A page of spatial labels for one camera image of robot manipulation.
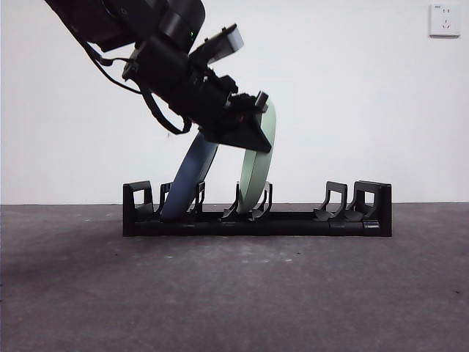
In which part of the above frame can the white wall socket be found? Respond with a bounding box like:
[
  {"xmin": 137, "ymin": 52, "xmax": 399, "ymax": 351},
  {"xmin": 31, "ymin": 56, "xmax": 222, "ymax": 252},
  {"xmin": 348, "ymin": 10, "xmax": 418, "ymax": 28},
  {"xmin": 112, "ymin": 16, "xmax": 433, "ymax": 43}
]
[{"xmin": 428, "ymin": 4, "xmax": 462, "ymax": 39}]

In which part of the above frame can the black cable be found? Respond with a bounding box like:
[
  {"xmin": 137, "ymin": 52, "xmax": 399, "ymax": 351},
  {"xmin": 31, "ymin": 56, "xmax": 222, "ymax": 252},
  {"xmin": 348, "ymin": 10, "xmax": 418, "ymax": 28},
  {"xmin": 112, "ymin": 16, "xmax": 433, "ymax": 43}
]
[
  {"xmin": 141, "ymin": 89, "xmax": 193, "ymax": 135},
  {"xmin": 84, "ymin": 40, "xmax": 144, "ymax": 95}
]

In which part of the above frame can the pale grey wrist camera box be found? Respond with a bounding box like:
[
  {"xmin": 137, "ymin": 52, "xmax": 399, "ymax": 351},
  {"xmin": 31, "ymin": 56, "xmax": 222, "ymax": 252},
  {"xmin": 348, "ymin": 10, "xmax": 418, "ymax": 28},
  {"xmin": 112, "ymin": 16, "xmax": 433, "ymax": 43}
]
[{"xmin": 197, "ymin": 23, "xmax": 245, "ymax": 64}]

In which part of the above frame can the blue round plate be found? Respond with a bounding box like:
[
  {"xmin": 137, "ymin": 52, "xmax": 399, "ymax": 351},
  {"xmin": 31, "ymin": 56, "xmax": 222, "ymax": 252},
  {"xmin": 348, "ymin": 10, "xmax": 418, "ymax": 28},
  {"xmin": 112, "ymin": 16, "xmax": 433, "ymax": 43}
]
[{"xmin": 160, "ymin": 131, "xmax": 220, "ymax": 222}]

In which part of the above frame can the black plastic plate rack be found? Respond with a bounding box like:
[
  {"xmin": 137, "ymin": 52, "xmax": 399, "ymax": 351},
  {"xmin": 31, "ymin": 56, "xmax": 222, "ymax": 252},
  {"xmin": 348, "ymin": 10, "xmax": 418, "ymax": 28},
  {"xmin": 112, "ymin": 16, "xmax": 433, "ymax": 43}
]
[{"xmin": 122, "ymin": 180, "xmax": 393, "ymax": 238}]

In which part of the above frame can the pale green round plate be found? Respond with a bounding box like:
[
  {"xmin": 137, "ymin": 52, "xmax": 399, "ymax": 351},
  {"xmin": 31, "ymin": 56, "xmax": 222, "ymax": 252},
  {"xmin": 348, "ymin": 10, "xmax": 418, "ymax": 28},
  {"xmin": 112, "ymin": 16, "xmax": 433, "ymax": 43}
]
[{"xmin": 236, "ymin": 100, "xmax": 278, "ymax": 213}]

